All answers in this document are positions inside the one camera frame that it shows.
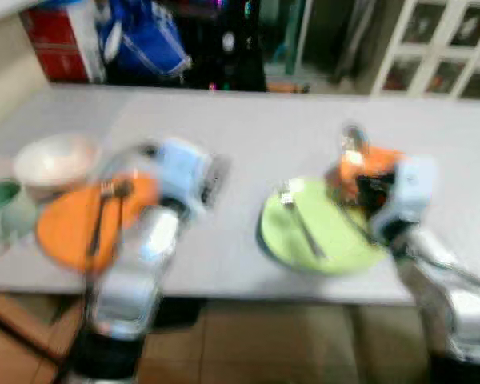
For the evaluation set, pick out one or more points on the silver metal fork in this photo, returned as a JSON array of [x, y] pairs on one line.
[[304, 228], [106, 192]]

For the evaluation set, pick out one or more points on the white ceramic bowl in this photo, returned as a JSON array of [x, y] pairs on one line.
[[56, 160]]

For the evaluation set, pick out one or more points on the white cabinet with glass doors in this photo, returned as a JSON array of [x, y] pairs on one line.
[[392, 56]]

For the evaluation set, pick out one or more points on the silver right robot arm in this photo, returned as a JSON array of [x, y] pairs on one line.
[[448, 304]]

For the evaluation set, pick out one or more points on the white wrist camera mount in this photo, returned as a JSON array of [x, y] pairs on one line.
[[180, 168], [408, 192]]

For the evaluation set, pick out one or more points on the orange round plate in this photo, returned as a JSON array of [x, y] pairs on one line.
[[64, 232]]

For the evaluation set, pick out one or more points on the silver metal spoon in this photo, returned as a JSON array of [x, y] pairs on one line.
[[354, 144], [124, 189]]

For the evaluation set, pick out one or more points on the black computer tower with lights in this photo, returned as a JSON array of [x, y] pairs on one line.
[[232, 48]]

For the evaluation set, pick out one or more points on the orange bowl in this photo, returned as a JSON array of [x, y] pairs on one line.
[[376, 160]]

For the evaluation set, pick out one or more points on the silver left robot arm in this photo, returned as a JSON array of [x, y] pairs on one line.
[[132, 272]]

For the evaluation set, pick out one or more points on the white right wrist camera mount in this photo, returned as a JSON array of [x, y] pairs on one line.
[[408, 192]]

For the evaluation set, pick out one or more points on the lime green round plate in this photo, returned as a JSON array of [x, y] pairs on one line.
[[344, 240]]

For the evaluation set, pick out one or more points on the red and white cardboard box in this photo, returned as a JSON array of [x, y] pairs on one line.
[[56, 40]]

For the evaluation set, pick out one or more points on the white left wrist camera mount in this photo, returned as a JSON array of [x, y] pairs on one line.
[[180, 168]]

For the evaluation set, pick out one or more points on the pale green mug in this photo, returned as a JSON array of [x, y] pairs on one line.
[[12, 216]]

